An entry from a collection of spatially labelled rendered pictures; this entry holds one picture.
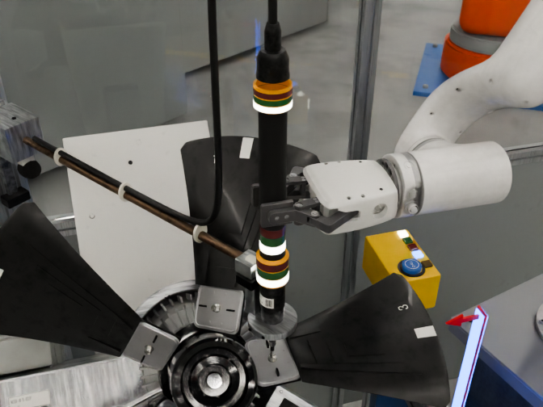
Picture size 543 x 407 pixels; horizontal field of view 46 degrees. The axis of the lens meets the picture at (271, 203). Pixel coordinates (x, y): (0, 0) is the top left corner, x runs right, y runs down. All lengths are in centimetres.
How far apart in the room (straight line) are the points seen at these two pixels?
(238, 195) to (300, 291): 99
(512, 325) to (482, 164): 62
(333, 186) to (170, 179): 46
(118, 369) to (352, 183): 49
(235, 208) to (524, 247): 140
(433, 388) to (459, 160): 35
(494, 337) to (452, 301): 84
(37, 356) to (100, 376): 11
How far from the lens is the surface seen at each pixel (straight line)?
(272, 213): 77
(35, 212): 90
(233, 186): 96
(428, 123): 93
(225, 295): 95
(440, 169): 83
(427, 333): 104
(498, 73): 86
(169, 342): 94
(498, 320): 142
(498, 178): 87
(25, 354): 111
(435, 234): 198
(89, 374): 107
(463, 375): 120
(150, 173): 118
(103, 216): 118
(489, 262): 217
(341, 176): 81
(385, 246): 138
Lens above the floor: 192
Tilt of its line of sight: 35 degrees down
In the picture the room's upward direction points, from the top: straight up
